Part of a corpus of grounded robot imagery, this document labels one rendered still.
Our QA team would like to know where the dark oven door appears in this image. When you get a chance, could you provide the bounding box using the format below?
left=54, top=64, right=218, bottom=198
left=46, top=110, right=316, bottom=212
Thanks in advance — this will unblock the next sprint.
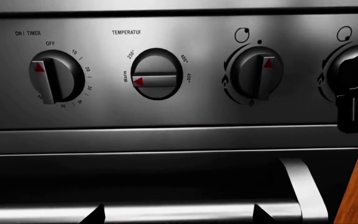
left=0, top=147, right=358, bottom=224

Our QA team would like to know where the stainless steel stove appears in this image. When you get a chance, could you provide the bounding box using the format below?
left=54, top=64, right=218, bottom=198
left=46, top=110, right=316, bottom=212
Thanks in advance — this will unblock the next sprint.
left=0, top=0, right=358, bottom=224

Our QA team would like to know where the black temperature knob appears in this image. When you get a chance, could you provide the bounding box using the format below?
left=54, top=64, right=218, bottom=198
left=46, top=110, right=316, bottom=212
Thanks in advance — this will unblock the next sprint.
left=130, top=47, right=184, bottom=101

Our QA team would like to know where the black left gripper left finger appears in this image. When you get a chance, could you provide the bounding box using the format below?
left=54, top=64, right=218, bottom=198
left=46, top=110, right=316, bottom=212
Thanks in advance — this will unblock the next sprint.
left=79, top=203, right=106, bottom=224

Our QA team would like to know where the steel oven door handle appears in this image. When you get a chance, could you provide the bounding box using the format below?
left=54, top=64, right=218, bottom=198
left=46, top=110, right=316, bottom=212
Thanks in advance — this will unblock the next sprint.
left=0, top=157, right=329, bottom=224

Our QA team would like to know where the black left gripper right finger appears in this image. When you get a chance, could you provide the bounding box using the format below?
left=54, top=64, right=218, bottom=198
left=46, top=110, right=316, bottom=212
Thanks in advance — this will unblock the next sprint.
left=253, top=203, right=278, bottom=224

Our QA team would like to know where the black burner knob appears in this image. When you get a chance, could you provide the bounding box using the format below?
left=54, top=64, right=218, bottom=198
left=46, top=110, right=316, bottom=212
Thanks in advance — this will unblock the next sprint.
left=326, top=44, right=358, bottom=103
left=229, top=45, right=285, bottom=101

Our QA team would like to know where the black timer knob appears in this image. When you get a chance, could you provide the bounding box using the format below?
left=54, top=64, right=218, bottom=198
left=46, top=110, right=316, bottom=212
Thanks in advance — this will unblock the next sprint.
left=28, top=49, right=86, bottom=105

